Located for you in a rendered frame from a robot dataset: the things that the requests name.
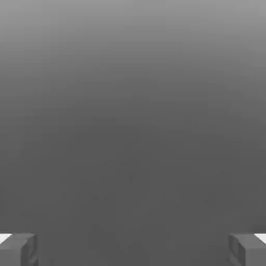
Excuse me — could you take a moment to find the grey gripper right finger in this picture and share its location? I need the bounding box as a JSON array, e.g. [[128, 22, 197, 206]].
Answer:
[[228, 233, 266, 266]]

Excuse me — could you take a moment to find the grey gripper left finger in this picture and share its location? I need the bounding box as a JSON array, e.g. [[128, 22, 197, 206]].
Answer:
[[0, 233, 39, 266]]

